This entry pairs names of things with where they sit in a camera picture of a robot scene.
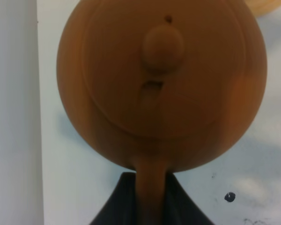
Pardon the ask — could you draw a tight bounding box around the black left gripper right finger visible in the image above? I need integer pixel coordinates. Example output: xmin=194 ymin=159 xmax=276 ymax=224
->
xmin=162 ymin=173 xmax=214 ymax=225

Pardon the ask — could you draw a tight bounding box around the left orange saucer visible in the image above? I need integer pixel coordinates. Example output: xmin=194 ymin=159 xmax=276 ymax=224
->
xmin=245 ymin=0 xmax=281 ymax=17

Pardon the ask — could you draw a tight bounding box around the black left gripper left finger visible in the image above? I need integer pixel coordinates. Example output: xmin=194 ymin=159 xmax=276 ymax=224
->
xmin=91 ymin=172 xmax=145 ymax=225

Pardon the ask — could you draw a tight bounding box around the brown clay teapot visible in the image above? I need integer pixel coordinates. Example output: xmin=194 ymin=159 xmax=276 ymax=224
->
xmin=57 ymin=0 xmax=267 ymax=225

